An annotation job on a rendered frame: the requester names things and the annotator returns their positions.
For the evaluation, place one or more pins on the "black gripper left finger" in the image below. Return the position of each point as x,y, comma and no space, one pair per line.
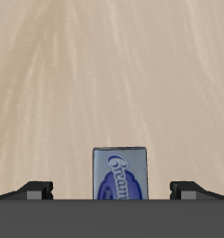
36,189

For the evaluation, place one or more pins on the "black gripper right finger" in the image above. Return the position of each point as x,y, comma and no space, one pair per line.
186,189

